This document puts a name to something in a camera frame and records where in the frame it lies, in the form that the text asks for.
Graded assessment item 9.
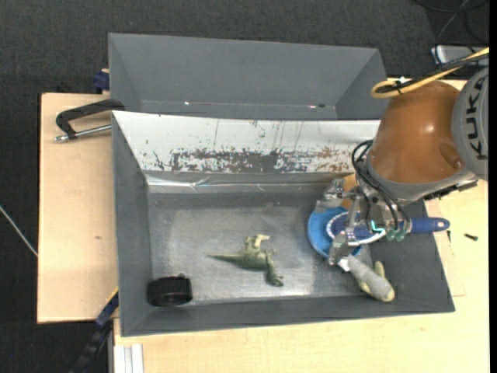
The grey and yellow toy shark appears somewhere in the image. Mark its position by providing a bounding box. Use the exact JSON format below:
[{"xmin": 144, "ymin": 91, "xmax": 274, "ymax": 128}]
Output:
[{"xmin": 346, "ymin": 253, "xmax": 396, "ymax": 303}]

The black round roll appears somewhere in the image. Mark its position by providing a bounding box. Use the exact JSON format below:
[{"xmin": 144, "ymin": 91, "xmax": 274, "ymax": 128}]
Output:
[{"xmin": 146, "ymin": 275, "xmax": 194, "ymax": 308}]

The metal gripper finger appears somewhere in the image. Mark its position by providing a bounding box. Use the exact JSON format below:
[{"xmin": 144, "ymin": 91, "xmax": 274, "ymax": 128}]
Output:
[
  {"xmin": 315, "ymin": 179, "xmax": 356, "ymax": 214},
  {"xmin": 328, "ymin": 227, "xmax": 364, "ymax": 268}
]

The green toy dinosaur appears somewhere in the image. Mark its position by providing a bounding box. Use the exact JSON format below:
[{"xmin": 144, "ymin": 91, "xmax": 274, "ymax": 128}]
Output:
[{"xmin": 207, "ymin": 234, "xmax": 285, "ymax": 288}]

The grey metal bin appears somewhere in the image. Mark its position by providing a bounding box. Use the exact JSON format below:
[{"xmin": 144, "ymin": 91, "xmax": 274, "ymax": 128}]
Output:
[{"xmin": 107, "ymin": 32, "xmax": 456, "ymax": 337}]

